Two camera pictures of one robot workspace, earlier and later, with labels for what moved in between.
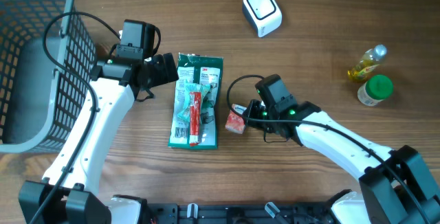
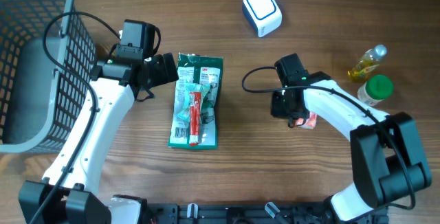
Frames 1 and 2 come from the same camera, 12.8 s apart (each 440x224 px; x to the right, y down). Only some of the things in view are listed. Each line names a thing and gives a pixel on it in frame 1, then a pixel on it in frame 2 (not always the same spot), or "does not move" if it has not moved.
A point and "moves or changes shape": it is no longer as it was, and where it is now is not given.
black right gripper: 251,117 → 277,110
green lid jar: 377,88 does not move
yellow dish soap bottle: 368,62 does not move
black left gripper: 166,71 does not move
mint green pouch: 192,87 does not move
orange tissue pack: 234,122 moves or changes shape
